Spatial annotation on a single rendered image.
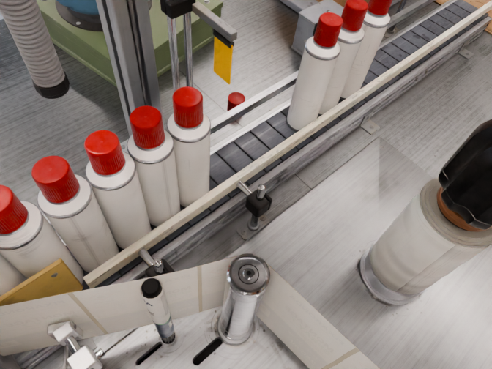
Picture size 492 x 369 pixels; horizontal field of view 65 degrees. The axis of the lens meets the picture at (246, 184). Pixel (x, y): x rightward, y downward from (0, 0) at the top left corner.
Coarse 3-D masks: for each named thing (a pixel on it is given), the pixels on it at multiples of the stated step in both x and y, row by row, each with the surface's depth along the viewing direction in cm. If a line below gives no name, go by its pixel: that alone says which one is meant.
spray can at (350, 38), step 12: (348, 0) 55; (360, 0) 56; (348, 12) 55; (360, 12) 55; (348, 24) 56; (360, 24) 56; (348, 36) 57; (360, 36) 58; (348, 48) 58; (348, 60) 60; (336, 72) 62; (348, 72) 63; (336, 84) 64; (324, 96) 67; (336, 96) 67; (324, 108) 69
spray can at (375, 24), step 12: (372, 0) 59; (384, 0) 58; (372, 12) 60; (384, 12) 60; (372, 24) 60; (384, 24) 61; (372, 36) 62; (360, 48) 64; (372, 48) 64; (360, 60) 66; (372, 60) 67; (360, 72) 68; (348, 84) 70; (360, 84) 71; (348, 96) 73
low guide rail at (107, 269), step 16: (480, 16) 91; (448, 32) 83; (432, 48) 81; (400, 64) 76; (384, 80) 73; (352, 96) 69; (336, 112) 67; (304, 128) 64; (320, 128) 66; (288, 144) 62; (256, 160) 59; (272, 160) 61; (240, 176) 57; (224, 192) 56; (192, 208) 54; (176, 224) 53; (144, 240) 50; (160, 240) 53; (128, 256) 49; (96, 272) 48; (112, 272) 49
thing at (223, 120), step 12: (420, 0) 80; (432, 0) 82; (408, 12) 78; (276, 84) 62; (288, 84) 63; (264, 96) 61; (240, 108) 59; (252, 108) 60; (216, 120) 57; (228, 120) 58
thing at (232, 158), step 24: (432, 24) 91; (384, 48) 84; (408, 48) 84; (408, 72) 83; (336, 120) 70; (240, 144) 65; (264, 144) 66; (216, 168) 62; (240, 168) 63; (264, 168) 63; (168, 240) 55
